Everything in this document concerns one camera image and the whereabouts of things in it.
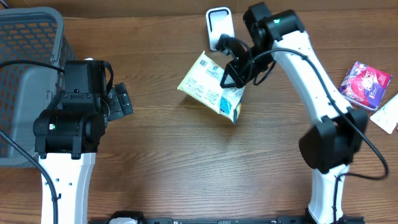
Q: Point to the white barcode scanner stand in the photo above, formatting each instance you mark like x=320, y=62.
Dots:
x=219, y=21

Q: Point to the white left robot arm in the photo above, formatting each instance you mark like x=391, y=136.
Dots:
x=67, y=136

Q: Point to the grey plastic mesh basket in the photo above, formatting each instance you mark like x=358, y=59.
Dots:
x=34, y=34

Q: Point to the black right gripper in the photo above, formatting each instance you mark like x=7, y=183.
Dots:
x=237, y=81

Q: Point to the red purple pad package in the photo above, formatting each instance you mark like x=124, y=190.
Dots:
x=365, y=86

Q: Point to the yellow snack chip bag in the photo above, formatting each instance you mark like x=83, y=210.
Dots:
x=202, y=82

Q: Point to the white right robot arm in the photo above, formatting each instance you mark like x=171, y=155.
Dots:
x=337, y=129

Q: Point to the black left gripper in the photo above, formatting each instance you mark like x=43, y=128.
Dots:
x=123, y=107

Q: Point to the white paper sheet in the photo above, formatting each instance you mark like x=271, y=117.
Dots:
x=386, y=116

